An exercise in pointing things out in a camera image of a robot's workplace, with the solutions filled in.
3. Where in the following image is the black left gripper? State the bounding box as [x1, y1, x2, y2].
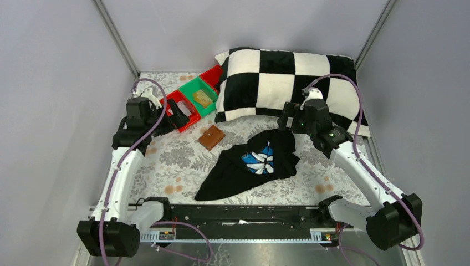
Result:
[145, 98, 189, 137]

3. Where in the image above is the red bin with cards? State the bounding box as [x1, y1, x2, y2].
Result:
[165, 90, 201, 133]

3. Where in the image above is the green plastic bin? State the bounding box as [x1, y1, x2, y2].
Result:
[179, 77, 218, 117]

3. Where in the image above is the brown leather card holder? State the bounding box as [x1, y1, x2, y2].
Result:
[198, 125, 226, 151]

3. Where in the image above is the black shirt blue white print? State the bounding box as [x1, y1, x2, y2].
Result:
[195, 129, 300, 201]

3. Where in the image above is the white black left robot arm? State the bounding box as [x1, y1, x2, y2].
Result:
[77, 97, 189, 258]

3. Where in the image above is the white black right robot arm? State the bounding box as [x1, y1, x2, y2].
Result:
[278, 99, 422, 250]

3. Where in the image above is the yellow object in green bin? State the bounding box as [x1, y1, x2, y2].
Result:
[192, 90, 213, 108]

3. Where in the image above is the floral patterned table mat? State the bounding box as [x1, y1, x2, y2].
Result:
[126, 72, 371, 206]

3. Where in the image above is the black white checkered pillow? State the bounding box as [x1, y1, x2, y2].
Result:
[214, 48, 371, 137]

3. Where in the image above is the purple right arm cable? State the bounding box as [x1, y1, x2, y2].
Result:
[302, 74, 425, 266]

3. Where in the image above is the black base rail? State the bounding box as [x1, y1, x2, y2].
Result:
[142, 204, 341, 243]

